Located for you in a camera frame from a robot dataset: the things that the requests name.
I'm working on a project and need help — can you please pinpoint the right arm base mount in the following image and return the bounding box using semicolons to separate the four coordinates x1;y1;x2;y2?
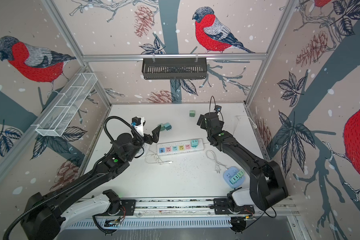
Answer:
209;197;255;215

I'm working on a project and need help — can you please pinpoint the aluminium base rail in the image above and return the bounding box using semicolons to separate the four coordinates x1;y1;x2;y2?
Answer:
61;197;300;232

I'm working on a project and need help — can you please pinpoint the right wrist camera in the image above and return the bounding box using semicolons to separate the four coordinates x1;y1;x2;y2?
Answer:
214;105;222;113

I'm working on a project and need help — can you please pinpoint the teal plug adapter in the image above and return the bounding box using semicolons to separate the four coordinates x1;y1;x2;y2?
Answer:
191;140;199;148
164;123;172;131
230;175;241;185

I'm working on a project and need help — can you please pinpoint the blue square socket cube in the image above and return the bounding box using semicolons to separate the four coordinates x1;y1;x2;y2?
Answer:
223;166;245;189

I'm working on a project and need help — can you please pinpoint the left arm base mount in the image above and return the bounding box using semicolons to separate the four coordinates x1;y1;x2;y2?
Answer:
95;190;137;217

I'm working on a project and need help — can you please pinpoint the white power strip cable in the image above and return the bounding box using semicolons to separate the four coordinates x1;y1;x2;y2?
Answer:
203;115;258;146

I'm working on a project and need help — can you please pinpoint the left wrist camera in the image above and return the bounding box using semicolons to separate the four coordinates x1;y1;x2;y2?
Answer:
131;117;146;137

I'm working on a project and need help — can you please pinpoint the white mesh shelf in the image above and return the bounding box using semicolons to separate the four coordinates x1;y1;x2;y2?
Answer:
36;73;98;137

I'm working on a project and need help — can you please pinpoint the white multicolour power strip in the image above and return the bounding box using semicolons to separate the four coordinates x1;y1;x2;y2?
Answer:
157;139;205;156

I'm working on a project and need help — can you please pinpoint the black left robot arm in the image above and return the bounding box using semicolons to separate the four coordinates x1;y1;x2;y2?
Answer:
3;116;161;240

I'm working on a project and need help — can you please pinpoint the black wire basket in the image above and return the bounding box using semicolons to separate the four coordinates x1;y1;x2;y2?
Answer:
142;58;208;80

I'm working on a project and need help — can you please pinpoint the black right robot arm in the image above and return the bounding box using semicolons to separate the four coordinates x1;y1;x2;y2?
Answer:
197;112;289;211

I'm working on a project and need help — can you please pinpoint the white blue cube cable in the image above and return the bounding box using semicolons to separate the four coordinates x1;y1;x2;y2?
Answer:
205;149;228;174

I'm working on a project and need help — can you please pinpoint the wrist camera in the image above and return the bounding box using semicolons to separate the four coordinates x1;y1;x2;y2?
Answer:
214;105;222;113
131;117;146;137

